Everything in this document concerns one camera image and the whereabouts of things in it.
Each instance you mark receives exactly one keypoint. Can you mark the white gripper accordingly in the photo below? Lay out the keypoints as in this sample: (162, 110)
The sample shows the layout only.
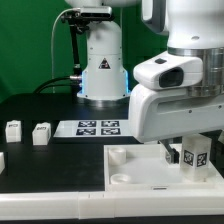
(158, 115)

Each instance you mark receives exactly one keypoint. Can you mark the white square tabletop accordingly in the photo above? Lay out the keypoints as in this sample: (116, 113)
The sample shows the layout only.
(144, 167)

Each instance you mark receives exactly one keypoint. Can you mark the white obstacle fence bar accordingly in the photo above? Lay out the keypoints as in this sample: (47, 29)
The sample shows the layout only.
(96, 205)

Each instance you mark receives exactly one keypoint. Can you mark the white sheet with AprilTags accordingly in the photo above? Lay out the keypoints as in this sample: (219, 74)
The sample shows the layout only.
(92, 128)

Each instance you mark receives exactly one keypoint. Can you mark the white part at left edge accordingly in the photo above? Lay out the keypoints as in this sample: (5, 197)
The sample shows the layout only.
(2, 162)

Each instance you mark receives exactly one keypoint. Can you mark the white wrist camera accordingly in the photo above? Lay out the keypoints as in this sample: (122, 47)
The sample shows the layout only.
(167, 71)

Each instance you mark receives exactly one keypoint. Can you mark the black camera on stand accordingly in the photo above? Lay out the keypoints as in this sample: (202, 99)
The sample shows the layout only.
(100, 13)

